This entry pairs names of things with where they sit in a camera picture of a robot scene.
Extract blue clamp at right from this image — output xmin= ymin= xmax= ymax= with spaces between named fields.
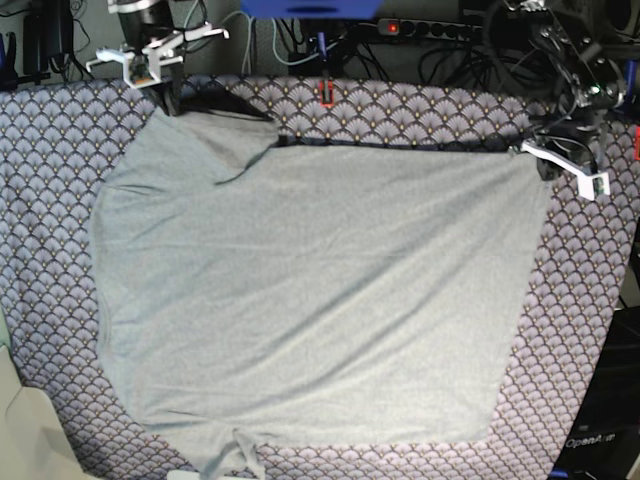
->
xmin=622 ymin=60 xmax=640 ymax=118

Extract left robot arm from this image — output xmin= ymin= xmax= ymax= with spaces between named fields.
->
xmin=482 ymin=1 xmax=639 ymax=200

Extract black OpenArm box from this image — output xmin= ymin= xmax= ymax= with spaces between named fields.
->
xmin=549 ymin=307 xmax=639 ymax=479

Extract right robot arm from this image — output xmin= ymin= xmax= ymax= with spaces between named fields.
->
xmin=85 ymin=0 xmax=230 ymax=116

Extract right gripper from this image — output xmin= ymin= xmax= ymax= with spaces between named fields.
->
xmin=85 ymin=26 xmax=230 ymax=116

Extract orange-tipped table clamp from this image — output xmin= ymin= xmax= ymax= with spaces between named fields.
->
xmin=316 ymin=31 xmax=334 ymax=107

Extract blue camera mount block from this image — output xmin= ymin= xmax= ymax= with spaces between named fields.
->
xmin=241 ymin=0 xmax=381 ymax=19

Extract fan-patterned tablecloth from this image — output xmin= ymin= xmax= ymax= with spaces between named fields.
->
xmin=1 ymin=76 xmax=639 ymax=479

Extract beige chair at corner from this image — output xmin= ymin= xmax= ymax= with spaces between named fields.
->
xmin=1 ymin=322 xmax=90 ymax=479

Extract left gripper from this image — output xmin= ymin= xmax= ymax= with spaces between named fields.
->
xmin=519 ymin=121 xmax=611 ymax=201

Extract red clamp pad right edge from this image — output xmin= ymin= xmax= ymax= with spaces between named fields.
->
xmin=634 ymin=125 xmax=640 ymax=161

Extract black power strip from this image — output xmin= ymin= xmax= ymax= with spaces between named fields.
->
xmin=376 ymin=18 xmax=482 ymax=42

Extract blue clamp at left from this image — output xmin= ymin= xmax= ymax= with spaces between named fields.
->
xmin=0 ymin=32 xmax=51 ymax=92

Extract grey T-shirt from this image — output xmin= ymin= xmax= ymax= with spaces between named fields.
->
xmin=89 ymin=112 xmax=551 ymax=479

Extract blue clamp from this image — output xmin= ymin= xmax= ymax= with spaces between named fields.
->
xmin=0 ymin=32 xmax=51 ymax=92
xmin=622 ymin=60 xmax=640 ymax=118

